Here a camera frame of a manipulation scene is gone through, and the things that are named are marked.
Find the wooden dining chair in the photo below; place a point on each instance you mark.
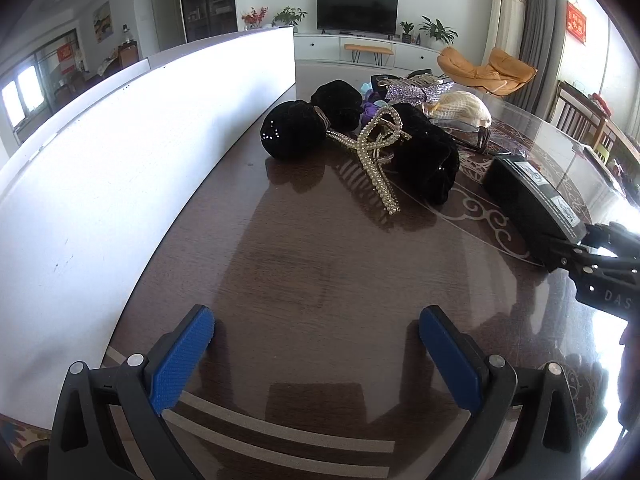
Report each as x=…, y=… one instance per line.
x=617, y=145
x=575, y=110

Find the cream curtain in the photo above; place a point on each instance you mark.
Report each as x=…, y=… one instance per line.
x=505, y=15

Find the large potted plant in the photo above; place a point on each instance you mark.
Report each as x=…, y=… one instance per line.
x=437, y=30

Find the white television cabinet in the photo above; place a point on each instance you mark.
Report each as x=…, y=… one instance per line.
x=320, y=49

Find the orange lounge chair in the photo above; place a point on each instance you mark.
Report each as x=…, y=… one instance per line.
x=470, y=70

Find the glass balcony door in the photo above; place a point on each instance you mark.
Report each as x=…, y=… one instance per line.
x=30, y=90

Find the large black velvet scrunchie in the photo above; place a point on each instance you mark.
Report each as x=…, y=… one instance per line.
x=425, y=155

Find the brown patterned glass desktop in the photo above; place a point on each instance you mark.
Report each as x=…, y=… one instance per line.
x=300, y=285

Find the silver rhinestone hair clip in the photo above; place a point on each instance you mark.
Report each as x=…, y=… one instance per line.
x=342, y=139

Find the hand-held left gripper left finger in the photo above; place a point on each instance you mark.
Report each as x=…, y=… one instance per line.
x=180, y=355

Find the white door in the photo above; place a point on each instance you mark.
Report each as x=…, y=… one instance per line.
x=160, y=17

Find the pearl hair claw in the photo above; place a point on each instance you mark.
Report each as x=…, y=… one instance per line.
x=372, y=160

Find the dark brown hair clip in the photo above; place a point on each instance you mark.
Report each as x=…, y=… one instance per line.
x=475, y=137

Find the red flower bouquet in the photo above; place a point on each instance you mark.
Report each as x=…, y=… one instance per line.
x=254, y=16

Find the cream knit hair net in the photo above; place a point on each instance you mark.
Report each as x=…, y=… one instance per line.
x=460, y=107

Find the wooden bench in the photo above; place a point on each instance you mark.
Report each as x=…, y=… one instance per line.
x=367, y=49

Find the framed wall painting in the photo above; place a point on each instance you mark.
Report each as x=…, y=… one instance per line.
x=101, y=21

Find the black rectangular box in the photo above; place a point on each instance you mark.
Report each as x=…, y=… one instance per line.
x=530, y=195

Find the black flat television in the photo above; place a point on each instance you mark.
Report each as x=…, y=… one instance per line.
x=357, y=12

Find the black velvet rhinestone scrunchie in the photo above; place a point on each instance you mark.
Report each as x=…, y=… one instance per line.
x=290, y=130

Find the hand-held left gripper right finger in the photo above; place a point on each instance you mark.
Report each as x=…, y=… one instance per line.
x=450, y=360

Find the small potted plant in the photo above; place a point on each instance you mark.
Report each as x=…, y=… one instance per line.
x=406, y=30

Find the leafy green potted plant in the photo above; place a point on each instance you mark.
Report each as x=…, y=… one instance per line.
x=289, y=16

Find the grey curtain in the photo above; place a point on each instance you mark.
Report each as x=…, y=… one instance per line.
x=545, y=25

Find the purple toy wand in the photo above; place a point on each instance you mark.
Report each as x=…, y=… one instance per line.
x=372, y=110

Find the silver sequin hair bow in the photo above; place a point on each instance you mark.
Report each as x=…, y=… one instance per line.
x=410, y=93

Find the dark display cabinet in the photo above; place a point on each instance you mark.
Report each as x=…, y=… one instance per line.
x=207, y=0

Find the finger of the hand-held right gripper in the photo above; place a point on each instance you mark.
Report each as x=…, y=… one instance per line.
x=595, y=280
x=612, y=240

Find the red wall hanging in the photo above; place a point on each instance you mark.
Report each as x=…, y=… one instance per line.
x=576, y=22

